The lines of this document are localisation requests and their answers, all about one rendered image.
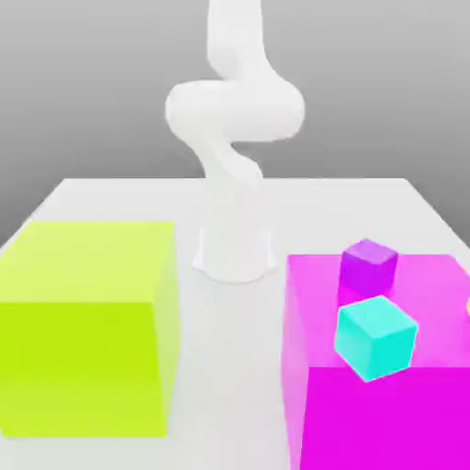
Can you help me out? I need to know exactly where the large magenta box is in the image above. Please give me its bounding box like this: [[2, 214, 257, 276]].
[[281, 253, 470, 470]]

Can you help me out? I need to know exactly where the small purple cube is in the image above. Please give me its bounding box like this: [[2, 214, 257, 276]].
[[338, 238, 399, 297]]

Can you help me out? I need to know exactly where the small cyan cube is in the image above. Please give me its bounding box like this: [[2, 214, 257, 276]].
[[333, 295, 420, 384]]

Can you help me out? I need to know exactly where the large lime green box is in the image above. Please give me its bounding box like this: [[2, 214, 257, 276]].
[[0, 220, 182, 439]]

